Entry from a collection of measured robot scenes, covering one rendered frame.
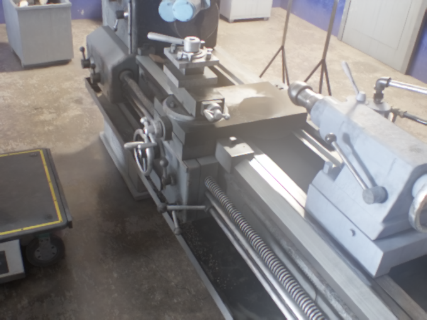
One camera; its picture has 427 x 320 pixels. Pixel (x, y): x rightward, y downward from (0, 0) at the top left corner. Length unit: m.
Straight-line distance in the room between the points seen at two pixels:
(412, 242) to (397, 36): 4.16
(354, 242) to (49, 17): 3.63
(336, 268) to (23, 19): 3.64
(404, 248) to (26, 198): 1.73
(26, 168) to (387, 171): 1.89
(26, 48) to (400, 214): 3.74
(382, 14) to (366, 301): 4.50
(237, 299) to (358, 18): 4.47
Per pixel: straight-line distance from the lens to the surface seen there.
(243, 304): 1.85
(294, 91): 1.74
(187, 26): 2.47
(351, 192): 1.46
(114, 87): 2.72
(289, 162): 2.04
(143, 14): 2.60
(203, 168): 1.82
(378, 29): 5.65
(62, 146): 3.45
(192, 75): 1.88
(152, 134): 1.86
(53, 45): 4.63
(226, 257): 2.01
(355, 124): 1.48
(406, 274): 1.68
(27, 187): 2.55
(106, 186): 3.03
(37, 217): 2.35
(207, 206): 1.90
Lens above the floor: 1.81
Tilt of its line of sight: 33 degrees down
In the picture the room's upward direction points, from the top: 6 degrees clockwise
